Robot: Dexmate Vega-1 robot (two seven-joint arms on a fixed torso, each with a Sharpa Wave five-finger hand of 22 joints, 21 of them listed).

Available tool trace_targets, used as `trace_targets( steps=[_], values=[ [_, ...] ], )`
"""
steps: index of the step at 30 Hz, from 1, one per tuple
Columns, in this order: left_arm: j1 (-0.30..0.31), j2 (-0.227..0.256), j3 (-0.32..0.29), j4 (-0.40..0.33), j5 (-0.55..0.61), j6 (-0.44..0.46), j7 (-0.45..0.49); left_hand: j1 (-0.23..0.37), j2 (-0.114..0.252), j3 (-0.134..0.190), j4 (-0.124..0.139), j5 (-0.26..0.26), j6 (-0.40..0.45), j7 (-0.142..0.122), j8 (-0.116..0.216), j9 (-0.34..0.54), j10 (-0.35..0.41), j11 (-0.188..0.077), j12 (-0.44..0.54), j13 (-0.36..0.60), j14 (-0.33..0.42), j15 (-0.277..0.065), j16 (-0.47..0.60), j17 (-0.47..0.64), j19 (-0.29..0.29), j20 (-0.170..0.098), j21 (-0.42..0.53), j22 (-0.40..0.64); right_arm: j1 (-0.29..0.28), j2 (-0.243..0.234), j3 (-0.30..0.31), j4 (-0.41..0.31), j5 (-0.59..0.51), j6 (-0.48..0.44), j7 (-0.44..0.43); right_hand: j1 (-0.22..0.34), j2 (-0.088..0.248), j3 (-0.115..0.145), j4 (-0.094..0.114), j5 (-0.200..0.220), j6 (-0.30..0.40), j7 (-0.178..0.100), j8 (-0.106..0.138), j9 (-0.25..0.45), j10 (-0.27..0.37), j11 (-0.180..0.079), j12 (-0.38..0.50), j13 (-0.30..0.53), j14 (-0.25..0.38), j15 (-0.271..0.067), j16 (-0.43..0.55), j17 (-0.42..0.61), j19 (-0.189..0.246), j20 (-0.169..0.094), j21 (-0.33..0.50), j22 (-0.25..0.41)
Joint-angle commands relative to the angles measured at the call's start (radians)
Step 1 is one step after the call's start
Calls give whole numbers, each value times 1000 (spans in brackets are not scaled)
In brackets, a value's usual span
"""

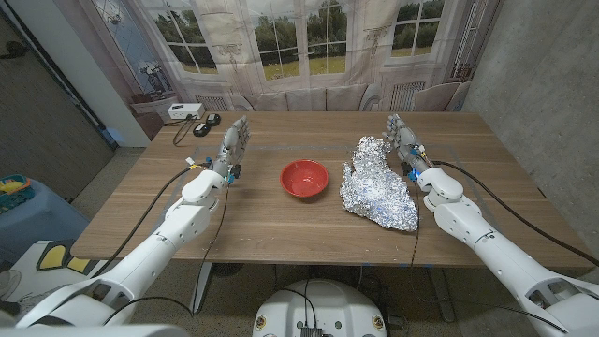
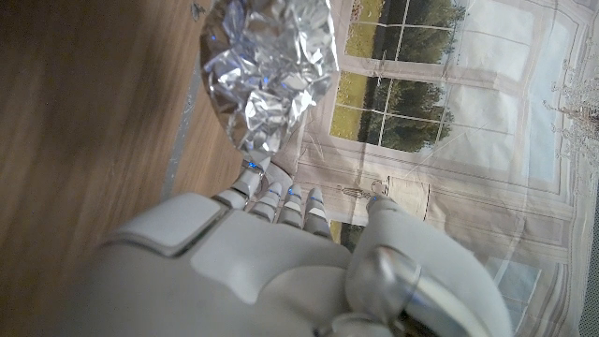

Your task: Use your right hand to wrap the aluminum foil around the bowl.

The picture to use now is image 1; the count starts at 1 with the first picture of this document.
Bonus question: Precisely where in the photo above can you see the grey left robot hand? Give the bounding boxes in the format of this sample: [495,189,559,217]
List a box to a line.
[212,115,252,177]

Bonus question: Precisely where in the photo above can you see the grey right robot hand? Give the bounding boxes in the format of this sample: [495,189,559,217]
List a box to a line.
[382,113,434,177]

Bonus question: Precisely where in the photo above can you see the aluminum foil sheet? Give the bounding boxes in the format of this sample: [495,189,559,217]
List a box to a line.
[339,135,420,233]

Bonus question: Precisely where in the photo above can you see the red bowl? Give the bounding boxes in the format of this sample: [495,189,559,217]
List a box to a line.
[279,158,330,198]

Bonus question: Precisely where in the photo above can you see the wooden table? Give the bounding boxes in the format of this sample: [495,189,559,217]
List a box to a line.
[69,110,598,324]

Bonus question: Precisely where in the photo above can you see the printed window backdrop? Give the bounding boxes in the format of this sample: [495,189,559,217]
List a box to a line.
[53,0,504,141]

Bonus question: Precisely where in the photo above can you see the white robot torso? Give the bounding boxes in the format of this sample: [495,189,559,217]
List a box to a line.
[252,279,388,337]

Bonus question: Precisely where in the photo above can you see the blue storage bin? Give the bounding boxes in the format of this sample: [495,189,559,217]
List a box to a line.
[0,177,93,263]

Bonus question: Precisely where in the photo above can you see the white yellow floor mat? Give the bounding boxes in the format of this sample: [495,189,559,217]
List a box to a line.
[0,239,118,310]

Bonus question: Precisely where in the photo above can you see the teal and yellow toy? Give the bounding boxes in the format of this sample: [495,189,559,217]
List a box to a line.
[0,174,37,214]

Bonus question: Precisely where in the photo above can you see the black power strip cable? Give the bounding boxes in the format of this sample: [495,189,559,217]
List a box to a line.
[163,114,200,147]

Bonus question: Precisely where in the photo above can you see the thin black right arm wire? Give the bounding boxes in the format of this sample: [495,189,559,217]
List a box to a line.
[410,180,421,269]

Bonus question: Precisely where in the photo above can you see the thin black arm wire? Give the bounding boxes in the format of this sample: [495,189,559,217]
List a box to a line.
[410,180,421,269]
[102,182,231,328]

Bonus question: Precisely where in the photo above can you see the thin black left arm wire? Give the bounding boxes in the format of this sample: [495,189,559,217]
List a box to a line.
[102,182,231,328]

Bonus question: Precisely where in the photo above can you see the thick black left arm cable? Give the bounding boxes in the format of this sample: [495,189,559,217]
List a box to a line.
[91,161,212,280]

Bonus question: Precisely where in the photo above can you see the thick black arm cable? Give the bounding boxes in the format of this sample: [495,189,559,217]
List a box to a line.
[91,161,212,280]
[431,160,599,267]

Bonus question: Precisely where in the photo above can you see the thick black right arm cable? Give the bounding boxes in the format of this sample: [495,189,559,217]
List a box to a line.
[431,160,599,267]

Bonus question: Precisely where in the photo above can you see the black torso cable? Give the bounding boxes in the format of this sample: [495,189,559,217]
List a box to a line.
[278,279,319,329]

